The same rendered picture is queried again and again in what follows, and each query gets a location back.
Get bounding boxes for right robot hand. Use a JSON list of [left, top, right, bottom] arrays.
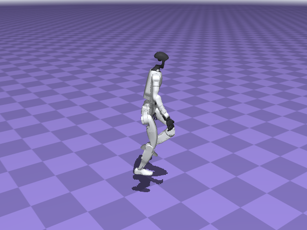
[[163, 116, 174, 131]]

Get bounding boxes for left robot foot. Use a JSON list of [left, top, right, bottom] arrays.
[[141, 144, 158, 157]]

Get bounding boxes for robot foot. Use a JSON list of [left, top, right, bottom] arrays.
[[141, 144, 158, 157], [134, 168, 153, 175]]

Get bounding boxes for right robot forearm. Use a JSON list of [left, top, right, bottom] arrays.
[[155, 95, 169, 119]]

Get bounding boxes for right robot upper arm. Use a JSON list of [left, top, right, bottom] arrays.
[[152, 74, 160, 103]]

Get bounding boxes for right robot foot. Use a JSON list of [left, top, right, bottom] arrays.
[[134, 168, 153, 175]]

